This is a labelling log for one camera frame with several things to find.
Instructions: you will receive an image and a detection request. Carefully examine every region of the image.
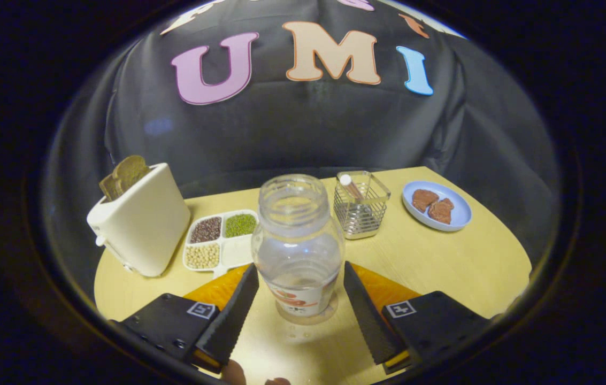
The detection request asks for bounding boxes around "wire utensil holder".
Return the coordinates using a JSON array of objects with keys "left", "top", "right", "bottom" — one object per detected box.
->
[{"left": 333, "top": 171, "right": 391, "bottom": 240}]

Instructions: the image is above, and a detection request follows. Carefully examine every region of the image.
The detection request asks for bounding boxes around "blue plate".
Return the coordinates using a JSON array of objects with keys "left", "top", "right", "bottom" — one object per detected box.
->
[{"left": 402, "top": 180, "right": 473, "bottom": 232}]

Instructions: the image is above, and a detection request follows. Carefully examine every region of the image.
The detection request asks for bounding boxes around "brown meat slice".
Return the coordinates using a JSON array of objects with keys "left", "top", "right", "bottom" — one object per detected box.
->
[
  {"left": 428, "top": 198, "right": 455, "bottom": 225},
  {"left": 412, "top": 189, "right": 440, "bottom": 213}
]

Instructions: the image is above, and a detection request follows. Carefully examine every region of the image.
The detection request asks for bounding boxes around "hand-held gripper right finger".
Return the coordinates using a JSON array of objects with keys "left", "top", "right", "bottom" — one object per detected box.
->
[{"left": 343, "top": 261, "right": 490, "bottom": 375}]

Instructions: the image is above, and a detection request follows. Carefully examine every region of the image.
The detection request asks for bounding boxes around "clear juice bottle red label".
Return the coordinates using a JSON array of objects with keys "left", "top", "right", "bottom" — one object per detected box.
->
[{"left": 252, "top": 174, "right": 345, "bottom": 325}]

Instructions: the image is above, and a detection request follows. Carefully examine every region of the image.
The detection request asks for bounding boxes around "white divided bean tray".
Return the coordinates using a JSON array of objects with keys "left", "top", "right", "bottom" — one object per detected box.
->
[{"left": 182, "top": 209, "right": 259, "bottom": 279}]

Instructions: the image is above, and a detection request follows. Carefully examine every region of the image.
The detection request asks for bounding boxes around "striped straw white tip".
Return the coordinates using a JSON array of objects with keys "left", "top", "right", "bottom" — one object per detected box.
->
[{"left": 340, "top": 174, "right": 365, "bottom": 204}]

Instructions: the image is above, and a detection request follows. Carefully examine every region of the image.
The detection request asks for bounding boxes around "brown bread slice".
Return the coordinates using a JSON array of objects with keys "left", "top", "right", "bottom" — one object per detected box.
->
[
  {"left": 113, "top": 155, "right": 151, "bottom": 194},
  {"left": 99, "top": 172, "right": 124, "bottom": 202}
]

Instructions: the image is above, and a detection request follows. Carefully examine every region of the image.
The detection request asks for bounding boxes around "wooden table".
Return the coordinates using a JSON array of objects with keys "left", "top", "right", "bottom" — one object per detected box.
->
[{"left": 93, "top": 166, "right": 533, "bottom": 385}]

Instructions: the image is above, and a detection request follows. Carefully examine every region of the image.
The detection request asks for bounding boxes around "white toaster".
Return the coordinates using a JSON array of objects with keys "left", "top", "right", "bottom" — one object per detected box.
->
[{"left": 87, "top": 163, "right": 191, "bottom": 278}]

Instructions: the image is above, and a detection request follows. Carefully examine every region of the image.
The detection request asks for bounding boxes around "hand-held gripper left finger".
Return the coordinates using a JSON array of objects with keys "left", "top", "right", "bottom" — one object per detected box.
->
[{"left": 110, "top": 263, "right": 260, "bottom": 374}]

